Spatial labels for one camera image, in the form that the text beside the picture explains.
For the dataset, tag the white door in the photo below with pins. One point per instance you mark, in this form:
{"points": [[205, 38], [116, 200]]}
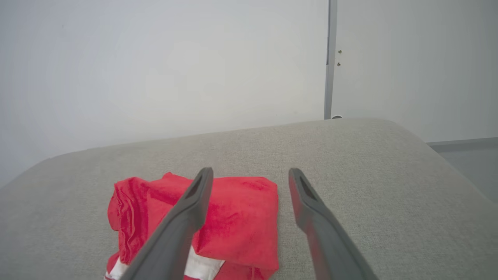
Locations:
{"points": [[420, 66]]}

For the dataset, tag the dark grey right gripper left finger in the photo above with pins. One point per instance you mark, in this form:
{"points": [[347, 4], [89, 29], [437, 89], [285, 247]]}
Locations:
{"points": [[175, 237]]}

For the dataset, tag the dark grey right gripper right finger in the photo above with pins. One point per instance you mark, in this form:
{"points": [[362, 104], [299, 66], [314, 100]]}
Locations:
{"points": [[327, 241]]}

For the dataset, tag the red and white cloth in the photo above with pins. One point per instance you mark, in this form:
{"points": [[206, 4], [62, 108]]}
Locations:
{"points": [[241, 217]]}

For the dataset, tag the white door frame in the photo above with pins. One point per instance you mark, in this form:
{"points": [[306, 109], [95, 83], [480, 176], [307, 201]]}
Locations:
{"points": [[330, 77]]}

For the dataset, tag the grey baseboard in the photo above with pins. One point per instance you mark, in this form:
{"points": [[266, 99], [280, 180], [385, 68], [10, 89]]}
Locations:
{"points": [[467, 144]]}

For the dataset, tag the grey fabric sofa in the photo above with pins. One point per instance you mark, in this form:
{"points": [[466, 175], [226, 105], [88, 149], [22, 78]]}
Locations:
{"points": [[369, 163]]}

